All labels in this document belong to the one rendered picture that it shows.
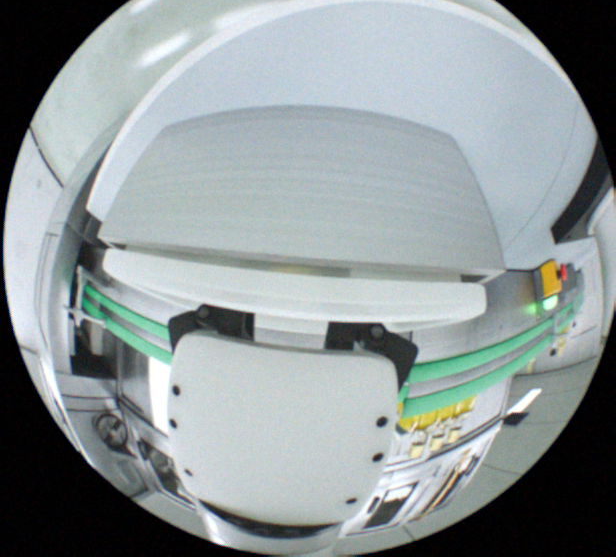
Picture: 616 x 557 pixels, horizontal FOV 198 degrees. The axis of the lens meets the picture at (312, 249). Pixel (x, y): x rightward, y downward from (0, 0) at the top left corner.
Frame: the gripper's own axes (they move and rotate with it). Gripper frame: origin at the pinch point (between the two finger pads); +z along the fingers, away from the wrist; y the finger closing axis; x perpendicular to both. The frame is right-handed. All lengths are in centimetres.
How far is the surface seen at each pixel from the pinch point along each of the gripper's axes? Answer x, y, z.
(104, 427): -43, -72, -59
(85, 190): -2, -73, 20
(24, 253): -3, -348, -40
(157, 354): -25.4, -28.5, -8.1
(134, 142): 7.9, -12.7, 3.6
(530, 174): 9.0, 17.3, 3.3
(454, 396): -15.9, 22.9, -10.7
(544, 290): -7, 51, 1
